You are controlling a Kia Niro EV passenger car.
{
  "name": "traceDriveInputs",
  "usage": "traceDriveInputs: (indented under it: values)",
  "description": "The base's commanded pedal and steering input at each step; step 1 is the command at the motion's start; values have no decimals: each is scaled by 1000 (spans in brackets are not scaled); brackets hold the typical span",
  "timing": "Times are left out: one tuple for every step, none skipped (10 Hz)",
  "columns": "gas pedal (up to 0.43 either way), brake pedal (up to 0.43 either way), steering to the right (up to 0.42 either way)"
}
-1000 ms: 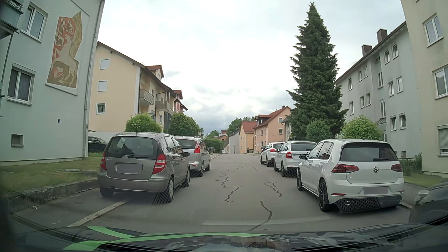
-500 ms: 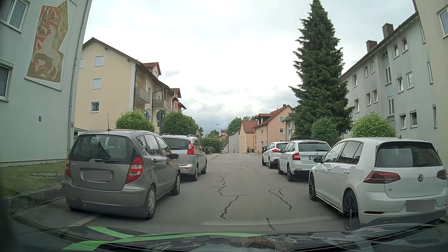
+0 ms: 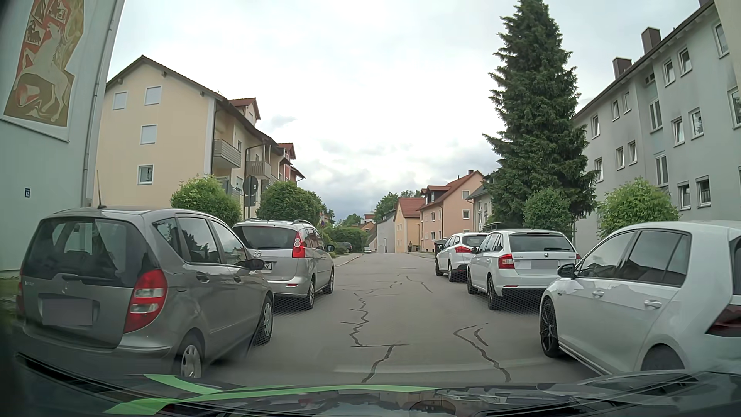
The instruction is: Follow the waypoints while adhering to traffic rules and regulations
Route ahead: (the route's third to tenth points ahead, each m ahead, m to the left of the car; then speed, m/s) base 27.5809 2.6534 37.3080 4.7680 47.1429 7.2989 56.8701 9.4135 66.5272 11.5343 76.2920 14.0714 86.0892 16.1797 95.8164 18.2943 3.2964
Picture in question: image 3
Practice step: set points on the grey white house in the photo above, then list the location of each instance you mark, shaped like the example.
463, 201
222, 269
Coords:
385, 231

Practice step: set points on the grey asphalt road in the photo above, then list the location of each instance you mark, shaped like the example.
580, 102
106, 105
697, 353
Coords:
393, 301

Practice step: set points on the grey compact car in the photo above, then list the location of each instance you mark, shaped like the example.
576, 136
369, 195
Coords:
144, 289

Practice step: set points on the yellow house red roof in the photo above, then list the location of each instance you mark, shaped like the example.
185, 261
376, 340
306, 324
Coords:
408, 223

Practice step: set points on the trees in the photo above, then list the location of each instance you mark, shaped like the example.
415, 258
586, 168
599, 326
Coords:
389, 202

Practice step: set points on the car's own bonnet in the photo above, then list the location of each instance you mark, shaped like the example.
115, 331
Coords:
370, 399

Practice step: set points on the white estate car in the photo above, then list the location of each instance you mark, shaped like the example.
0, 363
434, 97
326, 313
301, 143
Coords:
521, 263

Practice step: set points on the grey apartment building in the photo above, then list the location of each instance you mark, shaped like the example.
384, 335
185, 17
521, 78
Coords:
671, 127

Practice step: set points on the tall dark conifer tree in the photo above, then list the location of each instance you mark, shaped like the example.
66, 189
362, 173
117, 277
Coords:
535, 116

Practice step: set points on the silver minivan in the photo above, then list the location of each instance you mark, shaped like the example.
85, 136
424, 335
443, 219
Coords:
289, 255

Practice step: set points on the salmon pink house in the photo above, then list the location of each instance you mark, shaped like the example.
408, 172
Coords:
448, 211

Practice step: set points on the round road sign on post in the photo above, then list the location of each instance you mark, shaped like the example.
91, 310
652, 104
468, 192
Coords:
250, 186

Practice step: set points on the red roofed house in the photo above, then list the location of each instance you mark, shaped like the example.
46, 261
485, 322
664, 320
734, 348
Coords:
289, 165

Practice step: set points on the grey building with mural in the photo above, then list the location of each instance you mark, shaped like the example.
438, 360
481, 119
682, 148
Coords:
40, 162

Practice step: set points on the round green bush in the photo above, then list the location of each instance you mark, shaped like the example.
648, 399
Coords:
288, 202
547, 211
205, 198
634, 205

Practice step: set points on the green hedge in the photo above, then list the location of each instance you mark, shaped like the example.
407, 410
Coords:
347, 237

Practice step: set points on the white suv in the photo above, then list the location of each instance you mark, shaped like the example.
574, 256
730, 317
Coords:
457, 252

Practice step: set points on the cream apartment building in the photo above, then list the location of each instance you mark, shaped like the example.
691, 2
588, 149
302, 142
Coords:
173, 139

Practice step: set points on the white hatchback car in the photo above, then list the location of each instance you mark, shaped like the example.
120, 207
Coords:
648, 295

